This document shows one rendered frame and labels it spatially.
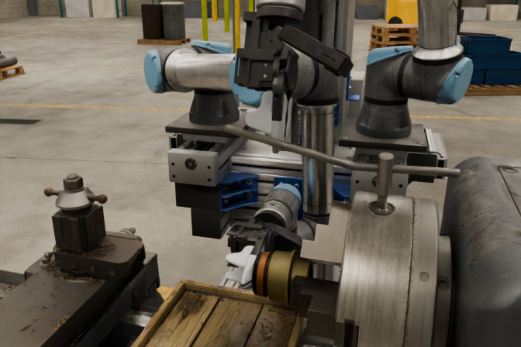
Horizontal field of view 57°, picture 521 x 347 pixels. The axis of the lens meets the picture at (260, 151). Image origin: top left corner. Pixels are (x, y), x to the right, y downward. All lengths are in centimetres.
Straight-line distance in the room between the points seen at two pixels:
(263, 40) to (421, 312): 44
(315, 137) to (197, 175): 38
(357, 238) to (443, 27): 64
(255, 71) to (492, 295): 42
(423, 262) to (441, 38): 65
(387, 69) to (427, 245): 67
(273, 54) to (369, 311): 38
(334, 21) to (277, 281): 88
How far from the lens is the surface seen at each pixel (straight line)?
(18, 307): 107
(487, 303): 60
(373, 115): 132
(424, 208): 76
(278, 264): 82
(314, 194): 114
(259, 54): 72
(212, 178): 131
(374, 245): 69
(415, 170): 71
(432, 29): 120
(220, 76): 109
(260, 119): 72
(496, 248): 67
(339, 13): 147
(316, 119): 109
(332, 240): 83
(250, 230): 93
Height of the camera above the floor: 155
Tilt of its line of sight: 19 degrees down
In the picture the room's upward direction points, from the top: straight up
